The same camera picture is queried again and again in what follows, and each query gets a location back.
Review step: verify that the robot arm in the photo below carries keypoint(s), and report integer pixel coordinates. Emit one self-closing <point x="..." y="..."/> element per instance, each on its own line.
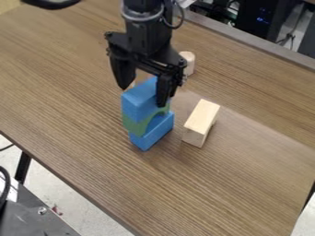
<point x="141" y="7"/>

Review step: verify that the blue arch-cut block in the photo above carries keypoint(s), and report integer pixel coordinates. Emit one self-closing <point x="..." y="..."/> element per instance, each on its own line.
<point x="154" y="132"/>

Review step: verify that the white rectangle block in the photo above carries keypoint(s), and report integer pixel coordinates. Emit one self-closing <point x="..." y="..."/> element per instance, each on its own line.
<point x="200" y="121"/>

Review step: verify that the green arch block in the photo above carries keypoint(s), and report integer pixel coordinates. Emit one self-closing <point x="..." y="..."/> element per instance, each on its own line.
<point x="137" y="126"/>

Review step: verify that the black computer case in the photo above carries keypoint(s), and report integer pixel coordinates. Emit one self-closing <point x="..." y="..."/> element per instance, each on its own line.
<point x="258" y="17"/>

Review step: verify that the small white round block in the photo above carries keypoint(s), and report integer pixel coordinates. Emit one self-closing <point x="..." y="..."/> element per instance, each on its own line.
<point x="189" y="61"/>

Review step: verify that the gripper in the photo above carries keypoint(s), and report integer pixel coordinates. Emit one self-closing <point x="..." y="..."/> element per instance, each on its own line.
<point x="147" y="40"/>

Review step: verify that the black metal base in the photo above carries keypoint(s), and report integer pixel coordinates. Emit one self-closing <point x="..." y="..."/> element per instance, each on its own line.
<point x="24" y="215"/>

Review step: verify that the blue rectangle block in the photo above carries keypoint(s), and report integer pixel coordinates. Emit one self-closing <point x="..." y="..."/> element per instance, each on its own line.
<point x="139" y="103"/>

